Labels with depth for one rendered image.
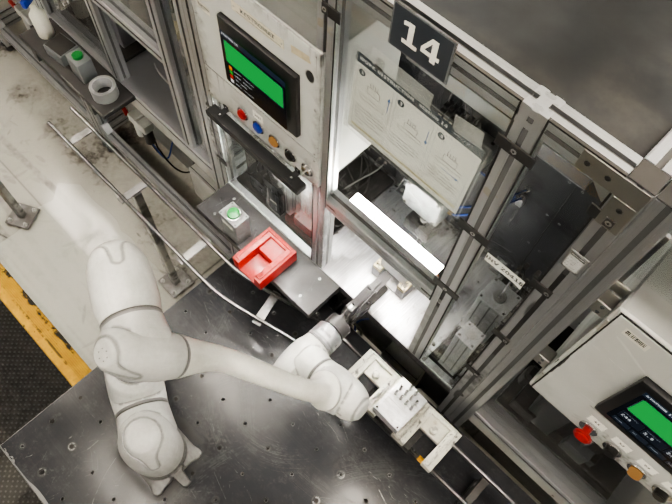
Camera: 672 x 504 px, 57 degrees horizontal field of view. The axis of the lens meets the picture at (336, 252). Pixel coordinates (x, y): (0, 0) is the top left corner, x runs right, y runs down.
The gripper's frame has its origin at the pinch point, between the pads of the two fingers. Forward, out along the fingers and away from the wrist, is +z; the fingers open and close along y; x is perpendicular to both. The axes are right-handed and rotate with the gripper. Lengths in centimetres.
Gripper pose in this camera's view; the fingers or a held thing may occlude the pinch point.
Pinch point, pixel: (380, 286)
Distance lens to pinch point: 187.0
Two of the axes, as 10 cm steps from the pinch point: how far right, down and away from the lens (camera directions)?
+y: 0.4, -4.5, -8.9
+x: -7.1, -6.4, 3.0
